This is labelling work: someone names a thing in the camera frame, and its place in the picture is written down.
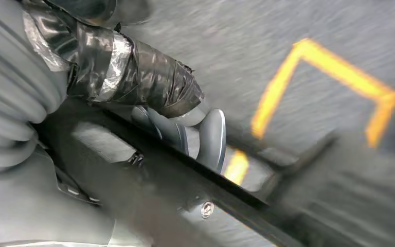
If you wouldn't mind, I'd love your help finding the yellow floor tape marking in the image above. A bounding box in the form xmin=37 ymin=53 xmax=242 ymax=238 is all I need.
xmin=223 ymin=37 xmax=395 ymax=186

